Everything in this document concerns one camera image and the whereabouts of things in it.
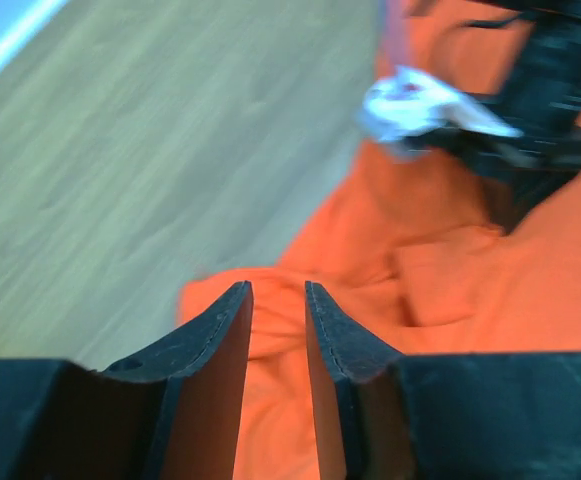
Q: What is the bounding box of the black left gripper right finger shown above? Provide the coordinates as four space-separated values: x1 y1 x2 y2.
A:
305 282 581 479

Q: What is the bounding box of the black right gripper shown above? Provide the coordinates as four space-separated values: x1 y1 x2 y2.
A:
415 1 581 232

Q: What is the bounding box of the orange t shirt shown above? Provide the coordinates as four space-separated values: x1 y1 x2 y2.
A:
177 0 581 480

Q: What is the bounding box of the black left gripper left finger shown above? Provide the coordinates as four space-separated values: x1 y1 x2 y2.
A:
0 281 253 479

